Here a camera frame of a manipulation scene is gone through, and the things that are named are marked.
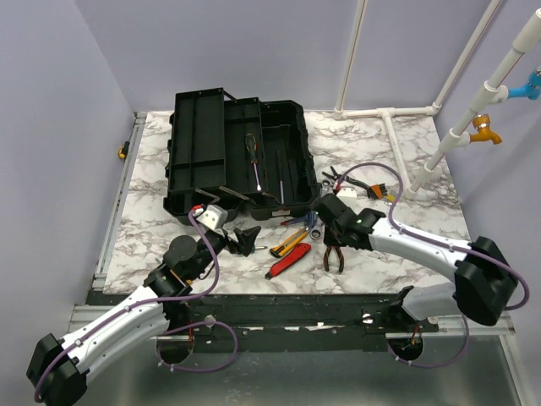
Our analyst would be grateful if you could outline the orange black pliers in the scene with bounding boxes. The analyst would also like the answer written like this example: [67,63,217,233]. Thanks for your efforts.
[323,230,346,274]

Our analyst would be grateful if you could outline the ratchet wrench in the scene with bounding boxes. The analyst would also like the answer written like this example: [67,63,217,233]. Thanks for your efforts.
[309,227,324,240]

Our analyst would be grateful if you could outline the yellow utility knife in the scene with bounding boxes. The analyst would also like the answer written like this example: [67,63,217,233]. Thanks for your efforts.
[270,227,309,258]

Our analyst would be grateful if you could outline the blue clear-handled screwdriver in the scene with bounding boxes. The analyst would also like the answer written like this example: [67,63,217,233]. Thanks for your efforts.
[280,211,318,229]

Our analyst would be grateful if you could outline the black plastic toolbox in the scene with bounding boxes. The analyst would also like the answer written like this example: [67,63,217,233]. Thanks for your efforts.
[163,88,320,223]

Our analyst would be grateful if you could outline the steel claw hammer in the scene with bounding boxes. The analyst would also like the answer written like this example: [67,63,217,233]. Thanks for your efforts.
[276,150,292,205]

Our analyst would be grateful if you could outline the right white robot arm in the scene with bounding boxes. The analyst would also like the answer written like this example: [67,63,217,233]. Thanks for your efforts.
[314,193,518,332]

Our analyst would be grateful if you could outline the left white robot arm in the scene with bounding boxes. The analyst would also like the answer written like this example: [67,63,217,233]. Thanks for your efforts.
[26,205,261,405]

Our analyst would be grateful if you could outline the orange hex key set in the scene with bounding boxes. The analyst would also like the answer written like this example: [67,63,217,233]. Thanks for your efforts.
[367,184,387,200]

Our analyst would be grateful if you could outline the black yellow flat screwdriver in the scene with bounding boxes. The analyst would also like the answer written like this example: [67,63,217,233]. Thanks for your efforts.
[245,133,261,191]

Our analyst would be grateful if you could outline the yellow black knob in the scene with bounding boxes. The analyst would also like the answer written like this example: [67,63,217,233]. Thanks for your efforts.
[117,141,130,160]

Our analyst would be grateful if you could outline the orange pipe tap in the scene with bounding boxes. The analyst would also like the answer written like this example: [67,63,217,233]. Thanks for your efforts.
[470,113,502,145]

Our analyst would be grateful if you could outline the blue pipe fitting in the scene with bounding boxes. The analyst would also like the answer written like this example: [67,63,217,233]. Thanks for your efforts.
[507,66,541,101]

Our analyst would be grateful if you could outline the black yellow wire stripper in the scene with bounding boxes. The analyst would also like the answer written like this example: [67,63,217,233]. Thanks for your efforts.
[322,166,370,195]

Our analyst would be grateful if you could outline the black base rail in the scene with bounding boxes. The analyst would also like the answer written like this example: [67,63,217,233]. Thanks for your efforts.
[168,294,433,357]

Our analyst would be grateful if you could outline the aluminium frame rail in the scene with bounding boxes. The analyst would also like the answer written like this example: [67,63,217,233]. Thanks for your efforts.
[67,305,516,337]

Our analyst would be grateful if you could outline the white pvc pipe frame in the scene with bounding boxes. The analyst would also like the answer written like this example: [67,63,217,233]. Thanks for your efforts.
[333,1,540,200]

